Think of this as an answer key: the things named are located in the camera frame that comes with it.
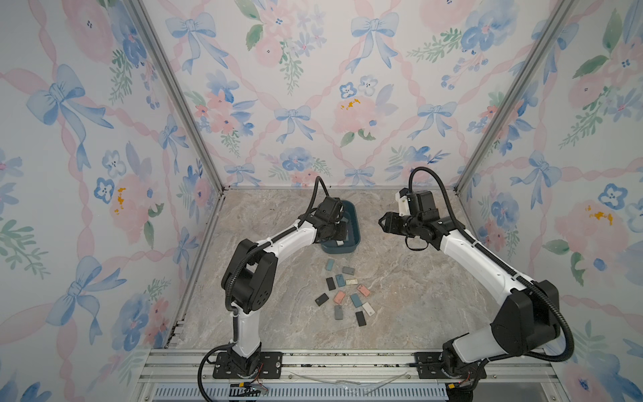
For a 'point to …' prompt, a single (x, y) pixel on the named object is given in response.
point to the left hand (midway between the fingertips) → (345, 230)
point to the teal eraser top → (330, 264)
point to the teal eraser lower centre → (355, 298)
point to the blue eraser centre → (340, 280)
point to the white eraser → (368, 309)
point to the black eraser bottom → (361, 318)
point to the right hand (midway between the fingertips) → (387, 220)
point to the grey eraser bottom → (338, 311)
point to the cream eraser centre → (352, 281)
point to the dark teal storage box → (351, 213)
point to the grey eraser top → (347, 270)
